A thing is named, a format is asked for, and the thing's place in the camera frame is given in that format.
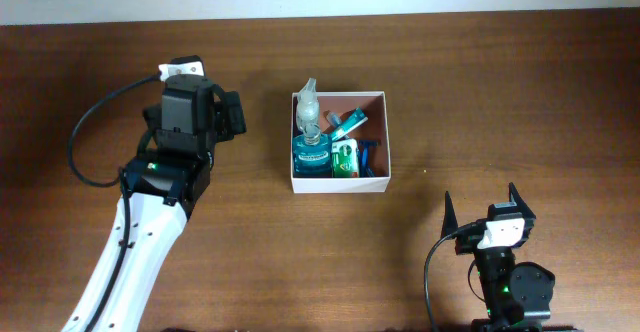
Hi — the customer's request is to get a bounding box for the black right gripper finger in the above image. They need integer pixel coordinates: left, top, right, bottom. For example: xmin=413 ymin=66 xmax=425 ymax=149
xmin=508 ymin=182 xmax=536 ymax=220
xmin=441 ymin=191 xmax=459 ymax=239

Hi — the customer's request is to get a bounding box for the green Listerine mouthwash bottle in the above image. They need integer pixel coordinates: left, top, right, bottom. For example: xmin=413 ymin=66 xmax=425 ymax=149
xmin=292 ymin=123 xmax=331 ymax=177

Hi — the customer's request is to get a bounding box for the blue disposable razor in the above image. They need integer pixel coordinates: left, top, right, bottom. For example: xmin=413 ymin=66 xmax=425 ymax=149
xmin=358 ymin=139 xmax=380 ymax=178

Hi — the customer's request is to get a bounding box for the green white soap packet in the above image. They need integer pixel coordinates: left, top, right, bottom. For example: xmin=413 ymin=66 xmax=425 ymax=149
xmin=331 ymin=139 xmax=360 ymax=178

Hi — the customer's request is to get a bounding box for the green red toothpaste tube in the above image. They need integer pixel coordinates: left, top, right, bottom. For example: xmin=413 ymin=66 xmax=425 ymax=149
xmin=330 ymin=108 xmax=368 ymax=141

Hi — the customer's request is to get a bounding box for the blue white toothbrush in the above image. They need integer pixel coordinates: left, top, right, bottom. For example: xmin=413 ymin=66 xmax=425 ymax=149
xmin=326 ymin=112 xmax=342 ymax=127

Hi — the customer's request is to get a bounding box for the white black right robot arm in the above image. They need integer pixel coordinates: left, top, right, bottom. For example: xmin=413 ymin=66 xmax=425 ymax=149
xmin=441 ymin=184 xmax=555 ymax=332

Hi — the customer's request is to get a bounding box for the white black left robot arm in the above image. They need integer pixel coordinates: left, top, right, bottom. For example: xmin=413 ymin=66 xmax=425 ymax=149
xmin=64 ymin=74 xmax=247 ymax=331

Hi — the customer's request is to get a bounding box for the pink open cardboard box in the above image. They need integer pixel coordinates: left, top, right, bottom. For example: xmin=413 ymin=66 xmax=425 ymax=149
xmin=289 ymin=91 xmax=391 ymax=194

